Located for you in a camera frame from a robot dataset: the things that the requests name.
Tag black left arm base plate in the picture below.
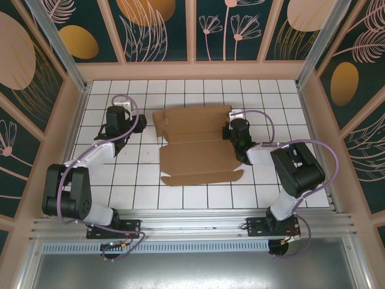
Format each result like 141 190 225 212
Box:
86 218 142 240

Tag slotted grey cable duct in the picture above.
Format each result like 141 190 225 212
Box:
42 240 271 254

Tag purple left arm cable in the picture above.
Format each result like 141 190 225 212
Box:
57 94 147 263

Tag brown cardboard paper box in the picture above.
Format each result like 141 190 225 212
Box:
152 104 245 188

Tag aluminium mounting rail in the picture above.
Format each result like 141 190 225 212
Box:
28 208 360 242

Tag aluminium frame post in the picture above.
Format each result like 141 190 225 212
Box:
295 0 362 89
25 0 91 95

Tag small circuit board with wires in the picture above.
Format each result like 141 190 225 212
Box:
100 240 129 251

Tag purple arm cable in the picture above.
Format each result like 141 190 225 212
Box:
57 94 147 263
240 110 342 259

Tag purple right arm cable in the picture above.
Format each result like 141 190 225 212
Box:
240 110 342 259

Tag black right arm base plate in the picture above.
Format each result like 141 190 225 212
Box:
245 216 301 239

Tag shiny metal sheet panel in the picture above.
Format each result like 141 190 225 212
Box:
17 237 371 289

